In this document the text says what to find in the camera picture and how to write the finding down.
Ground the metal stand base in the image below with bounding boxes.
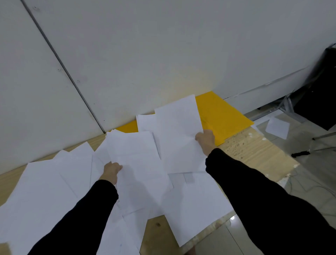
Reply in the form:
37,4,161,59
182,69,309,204
291,131,336,158

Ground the person's left hand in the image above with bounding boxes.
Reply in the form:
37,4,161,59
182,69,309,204
99,161,123,186

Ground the person's left forearm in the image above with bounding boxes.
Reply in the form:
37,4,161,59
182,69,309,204
27,179,119,255

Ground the grey floor cable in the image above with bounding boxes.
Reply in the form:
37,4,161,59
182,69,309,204
285,168,336,219

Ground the person's right hand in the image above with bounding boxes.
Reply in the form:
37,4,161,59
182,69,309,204
195,129,217,157

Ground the white paper sheet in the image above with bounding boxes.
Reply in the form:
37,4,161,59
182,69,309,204
265,117,290,140
154,94,208,174
251,109,284,136

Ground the yellow folder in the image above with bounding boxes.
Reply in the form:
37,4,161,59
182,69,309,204
114,91,254,147

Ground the person's right forearm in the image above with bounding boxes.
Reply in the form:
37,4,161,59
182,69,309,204
205,148,336,255

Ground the pile of white papers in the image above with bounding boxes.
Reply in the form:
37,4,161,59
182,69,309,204
0,113,234,255

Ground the gathered white papers stack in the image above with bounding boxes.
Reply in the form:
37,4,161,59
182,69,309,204
105,130,174,216

